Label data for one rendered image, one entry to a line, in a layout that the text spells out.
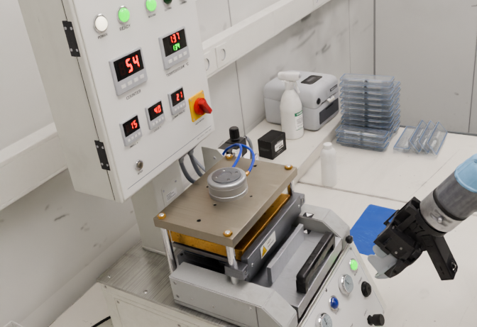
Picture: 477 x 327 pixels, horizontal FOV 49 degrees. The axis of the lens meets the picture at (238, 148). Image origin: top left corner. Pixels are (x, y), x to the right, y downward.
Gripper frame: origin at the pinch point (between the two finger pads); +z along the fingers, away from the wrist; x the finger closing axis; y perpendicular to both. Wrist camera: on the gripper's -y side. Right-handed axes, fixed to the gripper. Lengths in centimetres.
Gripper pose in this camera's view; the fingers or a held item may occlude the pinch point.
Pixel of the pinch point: (382, 275)
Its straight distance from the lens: 118.5
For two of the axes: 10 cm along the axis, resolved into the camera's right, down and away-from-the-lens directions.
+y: -7.7, -6.2, 1.5
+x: -5.0, 4.5, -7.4
